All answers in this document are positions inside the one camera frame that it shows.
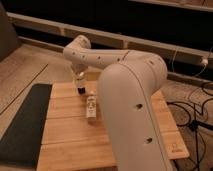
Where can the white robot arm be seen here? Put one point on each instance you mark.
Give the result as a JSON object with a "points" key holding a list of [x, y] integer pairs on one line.
{"points": [[128, 80]]}

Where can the small white bottle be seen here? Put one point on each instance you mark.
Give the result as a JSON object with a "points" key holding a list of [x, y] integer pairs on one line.
{"points": [[91, 111]]}

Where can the black floor mat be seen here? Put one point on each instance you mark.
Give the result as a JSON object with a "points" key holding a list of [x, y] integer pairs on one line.
{"points": [[20, 144]]}

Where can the white wall cable plug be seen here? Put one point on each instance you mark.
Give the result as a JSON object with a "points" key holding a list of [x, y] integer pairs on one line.
{"points": [[204, 61]]}

